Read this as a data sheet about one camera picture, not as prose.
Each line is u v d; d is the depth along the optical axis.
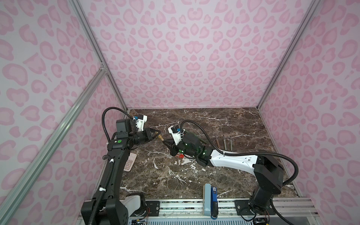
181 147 0.67
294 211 0.73
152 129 0.70
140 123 0.69
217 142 0.98
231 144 0.98
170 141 0.69
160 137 0.74
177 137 0.66
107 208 0.38
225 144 0.98
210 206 0.70
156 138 0.72
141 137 0.65
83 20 0.72
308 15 0.72
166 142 0.73
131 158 0.91
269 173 0.44
